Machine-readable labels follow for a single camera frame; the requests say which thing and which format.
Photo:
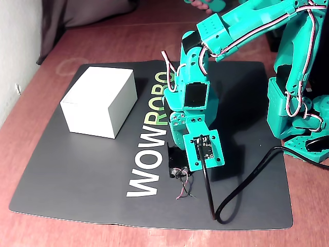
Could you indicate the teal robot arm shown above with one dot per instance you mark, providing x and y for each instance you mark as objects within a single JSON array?
[{"x": 257, "y": 20}]

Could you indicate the black WOWROBO printed mat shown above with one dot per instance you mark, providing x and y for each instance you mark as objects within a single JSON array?
[{"x": 90, "y": 180}]

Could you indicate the grey cloth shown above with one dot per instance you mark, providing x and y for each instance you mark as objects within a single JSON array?
[{"x": 77, "y": 13}]

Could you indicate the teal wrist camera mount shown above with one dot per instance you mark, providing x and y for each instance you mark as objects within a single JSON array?
[{"x": 190, "y": 154}]

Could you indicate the teal robot arm base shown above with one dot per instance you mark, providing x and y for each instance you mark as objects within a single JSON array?
[{"x": 295, "y": 145}]

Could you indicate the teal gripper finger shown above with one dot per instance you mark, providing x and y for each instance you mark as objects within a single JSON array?
[{"x": 178, "y": 133}]

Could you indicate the person hand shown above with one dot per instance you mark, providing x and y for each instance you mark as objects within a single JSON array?
[{"x": 204, "y": 5}]

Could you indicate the small black servo motor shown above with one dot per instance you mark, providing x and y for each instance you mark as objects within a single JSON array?
[{"x": 177, "y": 160}]

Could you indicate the teal leader arm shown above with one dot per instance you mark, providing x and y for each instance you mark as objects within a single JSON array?
[{"x": 218, "y": 5}]

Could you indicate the white open cardboard box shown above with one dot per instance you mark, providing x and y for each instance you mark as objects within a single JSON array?
[{"x": 92, "y": 113}]

